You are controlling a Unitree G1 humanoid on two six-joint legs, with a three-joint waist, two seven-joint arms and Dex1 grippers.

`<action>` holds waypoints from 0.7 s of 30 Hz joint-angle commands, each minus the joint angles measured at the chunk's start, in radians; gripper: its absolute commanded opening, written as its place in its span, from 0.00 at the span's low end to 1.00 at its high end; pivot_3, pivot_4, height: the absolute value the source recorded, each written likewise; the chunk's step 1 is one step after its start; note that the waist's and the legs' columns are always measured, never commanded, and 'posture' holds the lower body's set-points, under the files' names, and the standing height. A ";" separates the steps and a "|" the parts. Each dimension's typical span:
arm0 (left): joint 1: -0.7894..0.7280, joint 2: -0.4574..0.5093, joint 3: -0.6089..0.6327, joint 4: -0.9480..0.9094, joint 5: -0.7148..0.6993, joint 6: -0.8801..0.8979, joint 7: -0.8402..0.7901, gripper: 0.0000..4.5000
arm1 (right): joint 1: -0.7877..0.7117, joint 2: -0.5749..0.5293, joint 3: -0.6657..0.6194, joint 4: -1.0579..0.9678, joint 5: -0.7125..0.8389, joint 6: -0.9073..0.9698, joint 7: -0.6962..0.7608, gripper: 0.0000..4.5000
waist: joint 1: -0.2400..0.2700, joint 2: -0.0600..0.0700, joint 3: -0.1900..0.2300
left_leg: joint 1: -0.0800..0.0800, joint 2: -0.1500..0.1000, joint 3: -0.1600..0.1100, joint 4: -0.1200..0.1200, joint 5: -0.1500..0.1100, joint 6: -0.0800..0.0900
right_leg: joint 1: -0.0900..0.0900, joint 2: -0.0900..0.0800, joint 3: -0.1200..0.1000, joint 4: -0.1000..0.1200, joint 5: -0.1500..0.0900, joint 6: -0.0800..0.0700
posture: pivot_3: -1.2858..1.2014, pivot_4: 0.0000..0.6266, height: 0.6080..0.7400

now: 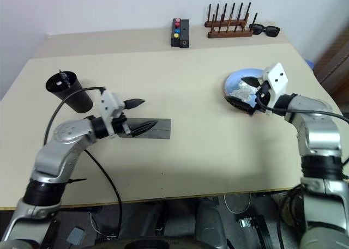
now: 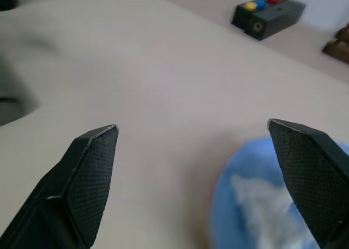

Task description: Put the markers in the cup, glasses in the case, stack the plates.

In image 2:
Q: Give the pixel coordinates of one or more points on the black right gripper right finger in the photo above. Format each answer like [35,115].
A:
[313,178]

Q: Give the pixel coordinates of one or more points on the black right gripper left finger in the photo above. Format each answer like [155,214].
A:
[68,194]

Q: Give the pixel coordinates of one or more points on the white tissue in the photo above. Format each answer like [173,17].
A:
[259,202]

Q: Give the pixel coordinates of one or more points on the blue plate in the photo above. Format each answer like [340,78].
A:
[226,219]

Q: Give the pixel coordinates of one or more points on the grey glasses case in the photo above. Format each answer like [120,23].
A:
[11,80]

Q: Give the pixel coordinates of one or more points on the wooden peg dish rack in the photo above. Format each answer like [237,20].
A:
[339,46]

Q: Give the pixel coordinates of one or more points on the black box with round socket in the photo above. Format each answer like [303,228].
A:
[275,17]

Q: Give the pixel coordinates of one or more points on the black box with coloured buttons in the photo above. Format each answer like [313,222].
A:
[241,14]

